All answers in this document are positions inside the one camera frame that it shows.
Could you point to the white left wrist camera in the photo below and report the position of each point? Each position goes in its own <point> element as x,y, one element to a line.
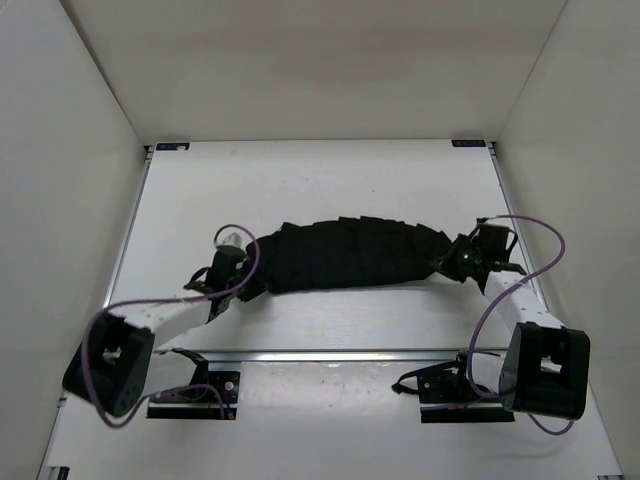
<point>229,239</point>

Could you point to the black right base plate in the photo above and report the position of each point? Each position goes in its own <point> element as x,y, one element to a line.
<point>446,397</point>

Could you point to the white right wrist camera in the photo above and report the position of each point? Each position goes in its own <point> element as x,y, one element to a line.
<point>487,221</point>

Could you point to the dark left corner label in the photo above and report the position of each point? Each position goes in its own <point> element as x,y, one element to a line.
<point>172,146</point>

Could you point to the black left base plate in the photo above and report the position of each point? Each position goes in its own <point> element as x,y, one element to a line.
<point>209,391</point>

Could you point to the dark corner label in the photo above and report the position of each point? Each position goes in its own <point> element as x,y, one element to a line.
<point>172,146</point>
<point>468,143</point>

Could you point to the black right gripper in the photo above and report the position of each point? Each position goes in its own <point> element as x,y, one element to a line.
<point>443,262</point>

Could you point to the black pleated skirt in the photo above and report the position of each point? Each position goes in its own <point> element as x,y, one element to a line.
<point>347,253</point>

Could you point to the dark right corner label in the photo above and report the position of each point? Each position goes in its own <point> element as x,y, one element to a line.
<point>468,143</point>

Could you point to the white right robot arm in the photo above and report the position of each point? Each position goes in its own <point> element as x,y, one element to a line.
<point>545,368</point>

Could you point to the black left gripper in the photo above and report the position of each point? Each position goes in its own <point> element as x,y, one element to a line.
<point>259,286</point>

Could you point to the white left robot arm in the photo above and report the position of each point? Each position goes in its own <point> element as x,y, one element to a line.
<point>125,357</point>

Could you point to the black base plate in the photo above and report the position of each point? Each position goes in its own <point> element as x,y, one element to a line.
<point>209,391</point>
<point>446,397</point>

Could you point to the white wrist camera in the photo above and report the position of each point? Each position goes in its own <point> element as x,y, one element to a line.
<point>229,239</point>
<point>487,221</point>

